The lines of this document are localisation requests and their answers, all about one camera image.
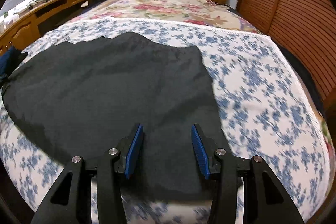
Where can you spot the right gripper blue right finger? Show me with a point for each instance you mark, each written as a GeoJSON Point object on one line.
{"type": "Point", "coordinates": [265, 198]}

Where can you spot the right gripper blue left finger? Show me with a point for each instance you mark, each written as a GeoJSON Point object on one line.
{"type": "Point", "coordinates": [69, 198]}

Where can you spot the black zip jacket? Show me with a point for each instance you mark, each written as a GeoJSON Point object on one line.
{"type": "Point", "coordinates": [81, 99]}

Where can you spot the blue floral white bedsheet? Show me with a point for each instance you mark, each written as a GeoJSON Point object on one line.
{"type": "Point", "coordinates": [262, 105]}

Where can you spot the navy blue garment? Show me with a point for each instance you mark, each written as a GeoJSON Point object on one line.
{"type": "Point", "coordinates": [10, 60]}

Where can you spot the wooden desk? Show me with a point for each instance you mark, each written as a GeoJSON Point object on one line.
{"type": "Point", "coordinates": [25, 30]}

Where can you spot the wooden louvered wardrobe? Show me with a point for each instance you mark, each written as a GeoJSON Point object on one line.
{"type": "Point", "coordinates": [304, 27]}

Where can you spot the red floral beige quilt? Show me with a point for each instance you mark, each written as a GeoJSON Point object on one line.
{"type": "Point", "coordinates": [206, 13]}

